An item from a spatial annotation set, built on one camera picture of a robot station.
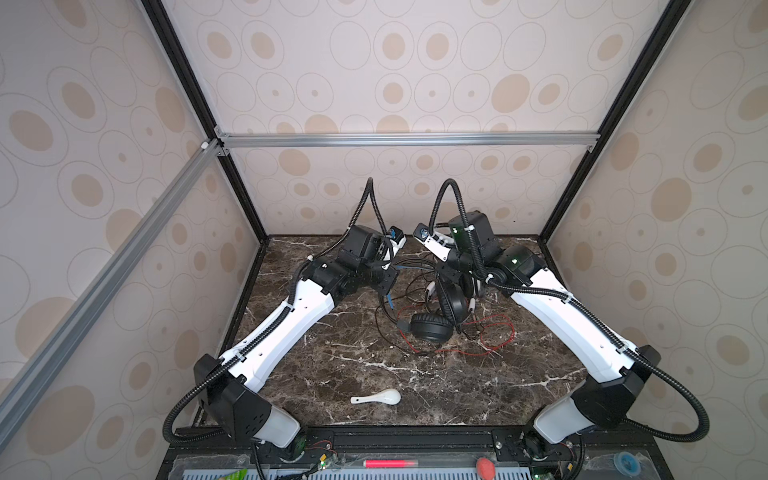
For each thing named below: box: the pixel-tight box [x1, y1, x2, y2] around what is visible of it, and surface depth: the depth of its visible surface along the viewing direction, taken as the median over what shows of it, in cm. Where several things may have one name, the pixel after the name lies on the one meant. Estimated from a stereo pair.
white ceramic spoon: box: [350, 389, 402, 406], surface depth 83 cm
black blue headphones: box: [396, 274, 477, 343], surface depth 66 cm
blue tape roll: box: [614, 452, 641, 477], surface depth 72 cm
